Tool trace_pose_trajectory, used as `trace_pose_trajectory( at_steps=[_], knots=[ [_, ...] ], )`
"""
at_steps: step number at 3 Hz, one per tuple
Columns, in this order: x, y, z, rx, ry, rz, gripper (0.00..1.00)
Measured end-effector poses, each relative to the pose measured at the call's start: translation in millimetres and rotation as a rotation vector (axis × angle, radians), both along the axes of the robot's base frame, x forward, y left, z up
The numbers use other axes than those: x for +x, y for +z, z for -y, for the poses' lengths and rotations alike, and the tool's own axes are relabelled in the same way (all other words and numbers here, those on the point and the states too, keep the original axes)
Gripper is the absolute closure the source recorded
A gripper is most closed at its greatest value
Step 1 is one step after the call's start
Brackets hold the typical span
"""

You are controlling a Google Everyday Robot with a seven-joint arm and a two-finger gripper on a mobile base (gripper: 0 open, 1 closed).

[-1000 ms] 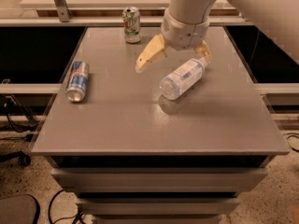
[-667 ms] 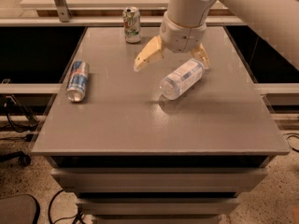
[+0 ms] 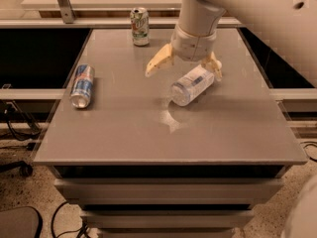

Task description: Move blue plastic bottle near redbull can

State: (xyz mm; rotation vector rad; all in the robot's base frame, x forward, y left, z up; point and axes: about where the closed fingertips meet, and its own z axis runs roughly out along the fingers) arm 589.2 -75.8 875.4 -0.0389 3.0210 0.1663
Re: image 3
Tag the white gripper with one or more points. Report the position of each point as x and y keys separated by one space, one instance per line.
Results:
x=193 y=48

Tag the clear plastic water bottle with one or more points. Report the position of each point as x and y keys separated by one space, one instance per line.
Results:
x=191 y=85

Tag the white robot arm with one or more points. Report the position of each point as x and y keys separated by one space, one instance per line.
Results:
x=287 y=26

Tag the green white soda can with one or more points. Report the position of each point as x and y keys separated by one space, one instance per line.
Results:
x=140 y=26

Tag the blue silver redbull can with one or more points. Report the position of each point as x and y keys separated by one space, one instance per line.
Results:
x=81 y=91

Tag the grey drawer cabinet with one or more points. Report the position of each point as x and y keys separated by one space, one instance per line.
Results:
x=140 y=166

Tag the black office chair base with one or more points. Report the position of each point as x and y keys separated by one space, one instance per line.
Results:
x=25 y=170

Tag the grey chair seat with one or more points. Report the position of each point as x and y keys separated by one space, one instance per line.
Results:
x=20 y=222

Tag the left metal bracket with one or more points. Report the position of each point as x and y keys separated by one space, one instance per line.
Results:
x=66 y=11

